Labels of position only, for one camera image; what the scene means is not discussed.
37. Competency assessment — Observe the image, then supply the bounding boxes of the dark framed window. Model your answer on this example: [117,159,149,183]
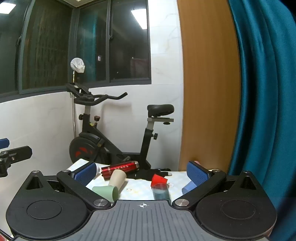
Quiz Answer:
[0,0,152,98]

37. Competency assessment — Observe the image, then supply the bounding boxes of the white crumpled cloth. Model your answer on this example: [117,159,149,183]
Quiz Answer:
[70,58,86,74]

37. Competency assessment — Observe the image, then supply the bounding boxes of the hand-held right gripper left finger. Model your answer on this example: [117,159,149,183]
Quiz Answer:
[23,162,112,211]

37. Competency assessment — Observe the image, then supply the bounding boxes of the beige cup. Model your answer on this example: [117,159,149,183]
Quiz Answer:
[108,169,127,188]

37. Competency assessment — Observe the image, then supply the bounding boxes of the black gloves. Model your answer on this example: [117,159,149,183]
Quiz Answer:
[127,168,172,181]

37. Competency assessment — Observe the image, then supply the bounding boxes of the teal curtain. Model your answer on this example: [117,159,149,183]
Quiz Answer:
[227,0,296,241]

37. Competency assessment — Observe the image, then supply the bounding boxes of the light blue cup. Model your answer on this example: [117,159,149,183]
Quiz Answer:
[182,181,197,196]

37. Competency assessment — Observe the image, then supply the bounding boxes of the red metal thermos bottle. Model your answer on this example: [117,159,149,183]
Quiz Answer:
[101,161,139,180]

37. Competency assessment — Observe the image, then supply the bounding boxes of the green cup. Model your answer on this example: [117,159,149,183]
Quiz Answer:
[92,185,119,203]

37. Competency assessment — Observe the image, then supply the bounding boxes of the black exercise bike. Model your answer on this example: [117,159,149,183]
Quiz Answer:
[65,82,174,170]

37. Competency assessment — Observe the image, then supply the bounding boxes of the dark teal cup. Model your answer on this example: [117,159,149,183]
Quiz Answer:
[151,183,171,202]

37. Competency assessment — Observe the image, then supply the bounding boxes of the small red cup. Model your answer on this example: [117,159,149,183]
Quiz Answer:
[151,174,167,188]

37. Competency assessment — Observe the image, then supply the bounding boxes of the wooden door panel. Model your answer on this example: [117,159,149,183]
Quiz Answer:
[177,0,241,172]

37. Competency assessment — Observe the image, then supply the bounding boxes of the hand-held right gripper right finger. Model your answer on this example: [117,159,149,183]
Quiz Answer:
[172,161,264,211]

